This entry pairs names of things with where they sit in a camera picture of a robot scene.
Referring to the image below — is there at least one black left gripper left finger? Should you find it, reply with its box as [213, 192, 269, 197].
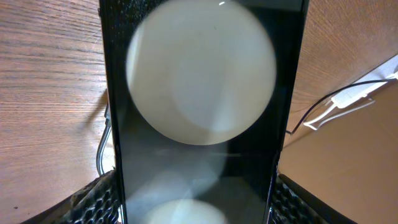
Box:
[25, 170, 121, 224]

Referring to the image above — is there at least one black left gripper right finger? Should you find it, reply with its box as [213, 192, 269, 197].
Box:
[270, 174, 356, 224]

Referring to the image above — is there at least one white power strip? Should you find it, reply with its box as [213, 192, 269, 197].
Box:
[331, 55, 397, 109]

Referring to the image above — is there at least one white power strip cord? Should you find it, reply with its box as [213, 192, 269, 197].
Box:
[303, 98, 376, 131]

